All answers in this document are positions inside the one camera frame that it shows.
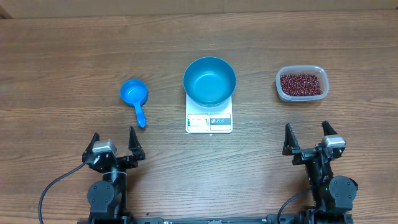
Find clear plastic container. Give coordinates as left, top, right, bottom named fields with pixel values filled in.
left=275, top=65, right=329, bottom=103

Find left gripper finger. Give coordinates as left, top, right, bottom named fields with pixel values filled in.
left=83, top=133, right=100, bottom=156
left=128, top=126, right=146, bottom=161

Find red beans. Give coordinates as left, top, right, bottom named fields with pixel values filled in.
left=280, top=73, right=323, bottom=96

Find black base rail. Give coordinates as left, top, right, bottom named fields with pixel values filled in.
left=78, top=214, right=303, bottom=224

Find blue plastic measuring scoop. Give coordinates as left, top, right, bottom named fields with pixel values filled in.
left=119, top=79, right=148, bottom=128

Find teal metal bowl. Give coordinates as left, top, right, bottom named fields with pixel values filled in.
left=183, top=57, right=237, bottom=107

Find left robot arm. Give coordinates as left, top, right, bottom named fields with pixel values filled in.
left=82, top=127, right=146, bottom=224

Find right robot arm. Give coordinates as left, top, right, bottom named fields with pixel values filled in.
left=277, top=121, right=358, bottom=224

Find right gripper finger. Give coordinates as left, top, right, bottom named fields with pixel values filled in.
left=282, top=123, right=300, bottom=156
left=322, top=121, right=337, bottom=136

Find white digital kitchen scale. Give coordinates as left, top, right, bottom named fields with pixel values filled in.
left=185, top=96, right=233, bottom=134

